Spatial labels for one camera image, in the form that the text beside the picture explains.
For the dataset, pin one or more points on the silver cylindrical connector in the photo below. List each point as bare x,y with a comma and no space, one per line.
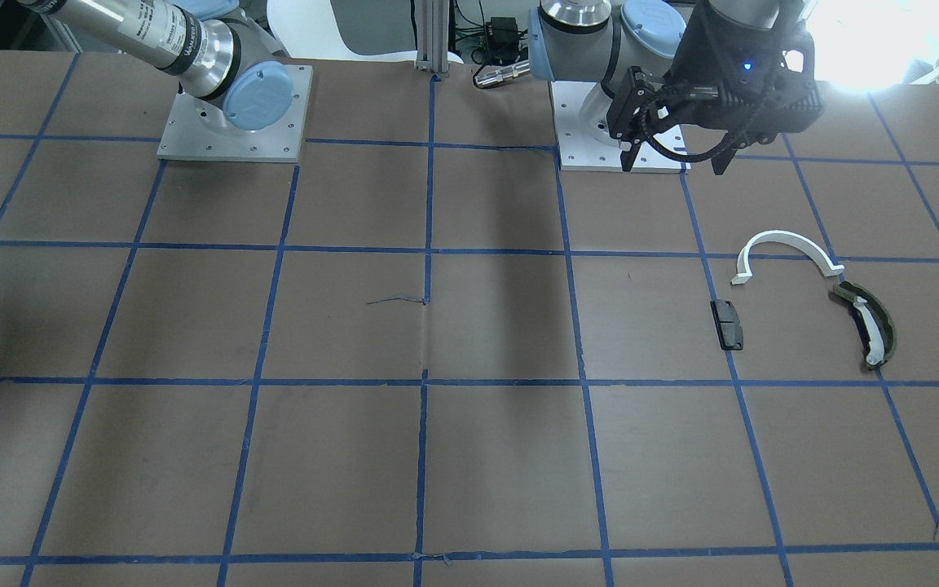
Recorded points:
501,75

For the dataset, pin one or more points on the black power adapter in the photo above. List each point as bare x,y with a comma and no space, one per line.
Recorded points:
502,33

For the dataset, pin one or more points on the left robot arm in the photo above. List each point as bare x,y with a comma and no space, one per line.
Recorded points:
598,41

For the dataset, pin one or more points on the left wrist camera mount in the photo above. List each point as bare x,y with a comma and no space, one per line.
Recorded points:
765,39

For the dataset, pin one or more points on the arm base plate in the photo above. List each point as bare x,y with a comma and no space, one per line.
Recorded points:
579,110
197,132

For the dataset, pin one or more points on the dark green brake shoe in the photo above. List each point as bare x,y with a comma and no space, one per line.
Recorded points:
873,320

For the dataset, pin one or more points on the white curved plastic clip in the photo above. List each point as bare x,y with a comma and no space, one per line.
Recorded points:
802,244

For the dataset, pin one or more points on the black brake pad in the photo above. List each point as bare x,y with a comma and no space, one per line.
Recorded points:
728,325

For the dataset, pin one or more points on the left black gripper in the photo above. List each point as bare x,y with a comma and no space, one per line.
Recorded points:
696,50

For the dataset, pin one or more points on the aluminium frame post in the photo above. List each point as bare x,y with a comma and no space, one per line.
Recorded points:
431,31

